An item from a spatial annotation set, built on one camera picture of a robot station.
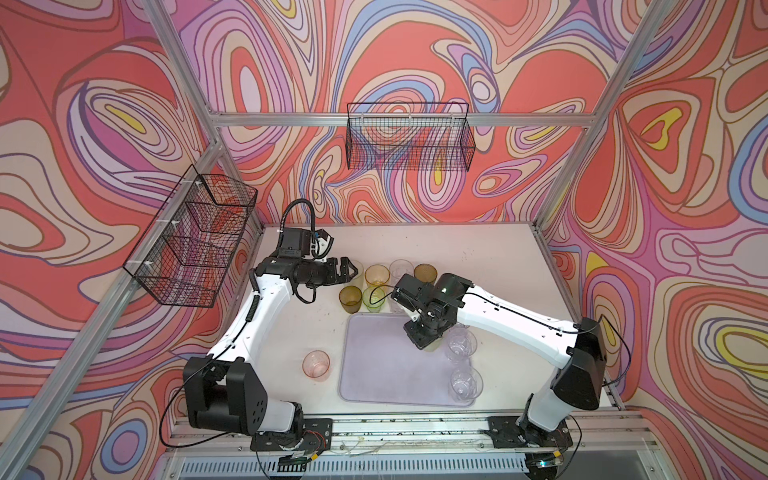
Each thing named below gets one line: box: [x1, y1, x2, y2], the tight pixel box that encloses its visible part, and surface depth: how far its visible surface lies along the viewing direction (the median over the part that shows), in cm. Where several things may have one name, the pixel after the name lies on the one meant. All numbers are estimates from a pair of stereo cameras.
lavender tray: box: [339, 313, 472, 408], surface depth 86 cm
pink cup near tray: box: [302, 350, 331, 382], surface depth 82 cm
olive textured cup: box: [338, 285, 363, 314], surface depth 95 cm
